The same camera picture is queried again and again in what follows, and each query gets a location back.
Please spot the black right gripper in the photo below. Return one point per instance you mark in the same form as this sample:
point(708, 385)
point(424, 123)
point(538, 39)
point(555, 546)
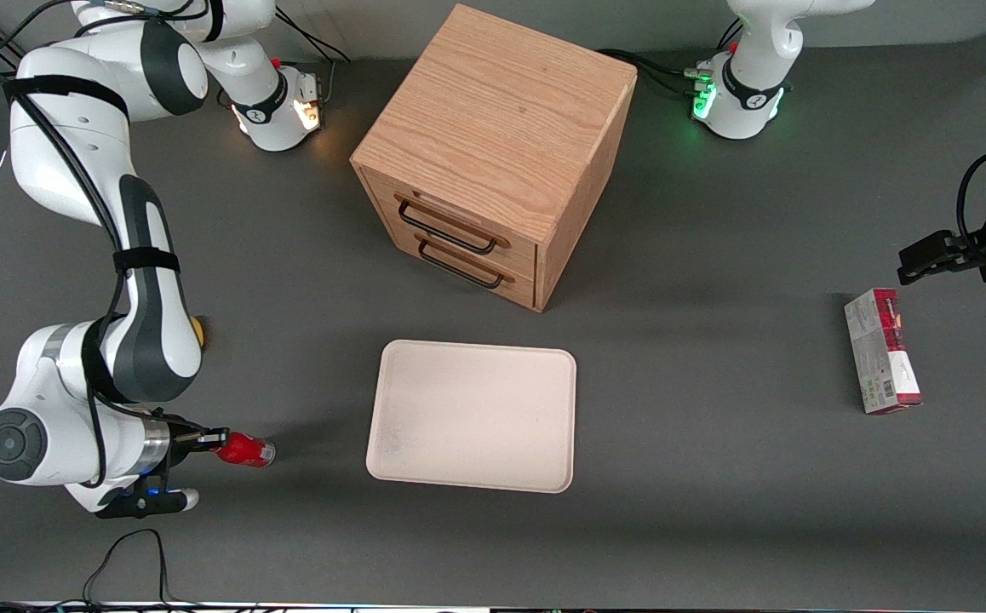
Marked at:
point(178, 439)

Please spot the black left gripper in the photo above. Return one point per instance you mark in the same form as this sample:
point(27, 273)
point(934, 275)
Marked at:
point(982, 257)

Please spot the red coke bottle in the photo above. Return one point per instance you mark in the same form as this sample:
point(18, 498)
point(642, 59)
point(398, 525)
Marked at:
point(248, 451)

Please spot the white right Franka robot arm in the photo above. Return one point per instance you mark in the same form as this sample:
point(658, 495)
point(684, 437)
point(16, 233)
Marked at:
point(152, 323)

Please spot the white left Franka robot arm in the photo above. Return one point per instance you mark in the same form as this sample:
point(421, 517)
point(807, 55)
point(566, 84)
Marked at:
point(748, 94)

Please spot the cream rectangular tray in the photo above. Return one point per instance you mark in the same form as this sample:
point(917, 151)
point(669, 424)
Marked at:
point(472, 417)

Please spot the yellow lemon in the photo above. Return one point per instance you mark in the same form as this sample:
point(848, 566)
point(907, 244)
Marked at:
point(199, 334)

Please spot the grey and red carton box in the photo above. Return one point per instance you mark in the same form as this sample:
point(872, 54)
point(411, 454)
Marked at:
point(880, 353)

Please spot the wooden two-drawer cabinet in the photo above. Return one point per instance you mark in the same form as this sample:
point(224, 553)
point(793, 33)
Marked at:
point(501, 128)

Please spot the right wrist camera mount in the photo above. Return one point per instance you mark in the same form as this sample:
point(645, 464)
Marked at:
point(148, 504)

